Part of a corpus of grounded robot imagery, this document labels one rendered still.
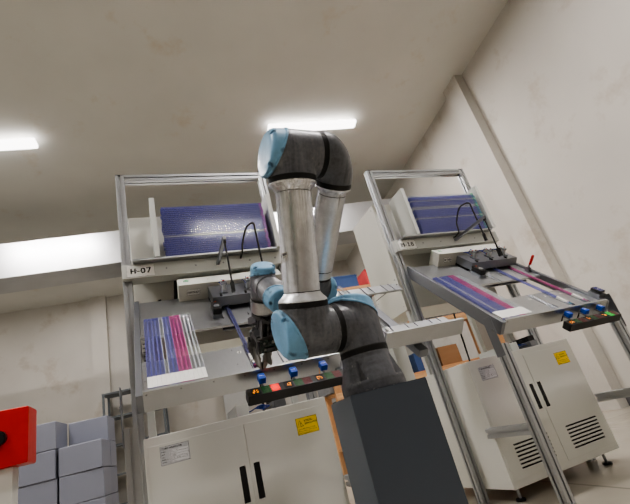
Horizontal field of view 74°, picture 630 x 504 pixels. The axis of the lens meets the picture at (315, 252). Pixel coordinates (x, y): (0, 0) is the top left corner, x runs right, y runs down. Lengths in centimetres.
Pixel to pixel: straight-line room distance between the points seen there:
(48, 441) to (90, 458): 45
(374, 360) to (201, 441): 92
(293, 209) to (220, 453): 106
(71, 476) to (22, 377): 516
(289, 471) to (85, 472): 368
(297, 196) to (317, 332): 31
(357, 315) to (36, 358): 944
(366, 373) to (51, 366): 932
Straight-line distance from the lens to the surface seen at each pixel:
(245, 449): 174
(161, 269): 207
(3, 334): 1057
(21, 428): 159
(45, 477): 532
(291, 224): 95
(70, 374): 991
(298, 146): 98
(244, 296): 191
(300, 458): 179
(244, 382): 146
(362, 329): 99
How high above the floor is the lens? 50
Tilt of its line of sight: 22 degrees up
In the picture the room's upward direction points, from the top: 15 degrees counter-clockwise
